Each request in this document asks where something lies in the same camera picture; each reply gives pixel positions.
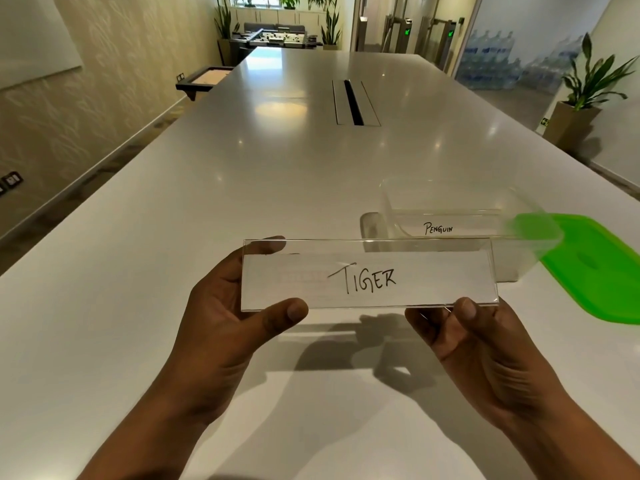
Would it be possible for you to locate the person's right hand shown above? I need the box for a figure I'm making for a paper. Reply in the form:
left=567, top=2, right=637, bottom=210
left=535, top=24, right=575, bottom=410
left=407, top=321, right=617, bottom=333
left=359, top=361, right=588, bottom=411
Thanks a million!
left=405, top=297, right=571, bottom=431

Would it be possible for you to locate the person's left hand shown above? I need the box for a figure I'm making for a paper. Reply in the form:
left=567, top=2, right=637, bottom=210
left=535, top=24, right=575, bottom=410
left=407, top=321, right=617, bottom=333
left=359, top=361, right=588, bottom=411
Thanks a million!
left=162, top=236, right=309, bottom=427

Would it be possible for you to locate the green plastic lid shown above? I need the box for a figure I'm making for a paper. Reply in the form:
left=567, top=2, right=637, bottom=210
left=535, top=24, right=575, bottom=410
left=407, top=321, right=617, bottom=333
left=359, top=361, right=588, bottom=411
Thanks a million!
left=507, top=213, right=640, bottom=325

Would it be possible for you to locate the clear plastic container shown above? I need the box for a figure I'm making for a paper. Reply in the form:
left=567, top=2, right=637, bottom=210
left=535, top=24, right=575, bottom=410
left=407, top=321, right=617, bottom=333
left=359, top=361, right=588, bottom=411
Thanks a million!
left=359, top=177, right=565, bottom=283

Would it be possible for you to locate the black side table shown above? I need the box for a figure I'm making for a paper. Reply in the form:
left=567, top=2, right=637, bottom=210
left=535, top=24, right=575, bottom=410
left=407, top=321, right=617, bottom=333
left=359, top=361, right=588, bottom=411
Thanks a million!
left=175, top=66, right=235, bottom=101

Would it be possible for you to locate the potted plant tan planter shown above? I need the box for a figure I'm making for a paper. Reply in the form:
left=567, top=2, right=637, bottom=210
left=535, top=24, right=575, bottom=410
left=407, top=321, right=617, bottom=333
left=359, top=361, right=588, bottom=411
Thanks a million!
left=542, top=33, right=640, bottom=148

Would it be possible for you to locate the stack of water jugs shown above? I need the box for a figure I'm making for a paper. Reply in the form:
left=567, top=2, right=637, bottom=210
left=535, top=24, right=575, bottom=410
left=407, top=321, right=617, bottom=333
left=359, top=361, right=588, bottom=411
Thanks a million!
left=455, top=29, right=585, bottom=93

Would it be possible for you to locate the tall snake plant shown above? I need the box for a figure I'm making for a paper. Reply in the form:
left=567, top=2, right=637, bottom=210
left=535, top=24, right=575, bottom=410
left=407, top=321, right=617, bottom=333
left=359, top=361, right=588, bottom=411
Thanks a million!
left=321, top=0, right=343, bottom=51
left=213, top=0, right=240, bottom=65

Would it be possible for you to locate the foosball table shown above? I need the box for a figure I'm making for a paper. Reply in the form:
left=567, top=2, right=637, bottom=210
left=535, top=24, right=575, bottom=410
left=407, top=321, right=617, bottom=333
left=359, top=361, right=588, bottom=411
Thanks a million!
left=239, top=23, right=322, bottom=51

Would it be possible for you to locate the white low cabinet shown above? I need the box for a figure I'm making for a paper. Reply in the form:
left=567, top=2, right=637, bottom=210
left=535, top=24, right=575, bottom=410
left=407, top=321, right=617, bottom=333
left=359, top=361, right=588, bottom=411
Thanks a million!
left=229, top=7, right=326, bottom=27

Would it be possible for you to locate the metal turnstile gate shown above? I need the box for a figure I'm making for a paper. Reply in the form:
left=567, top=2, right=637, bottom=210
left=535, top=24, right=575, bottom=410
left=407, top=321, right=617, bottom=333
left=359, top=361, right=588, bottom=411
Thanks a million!
left=417, top=0, right=459, bottom=71
left=381, top=0, right=414, bottom=54

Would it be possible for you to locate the table cable slot panel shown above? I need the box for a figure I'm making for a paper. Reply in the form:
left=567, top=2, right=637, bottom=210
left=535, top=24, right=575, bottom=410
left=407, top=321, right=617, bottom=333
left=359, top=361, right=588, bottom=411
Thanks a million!
left=332, top=79, right=382, bottom=127

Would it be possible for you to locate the white wall board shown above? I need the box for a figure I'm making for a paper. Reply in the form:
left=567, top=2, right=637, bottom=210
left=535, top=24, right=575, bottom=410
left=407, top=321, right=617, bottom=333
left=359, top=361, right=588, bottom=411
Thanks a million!
left=0, top=0, right=83, bottom=91

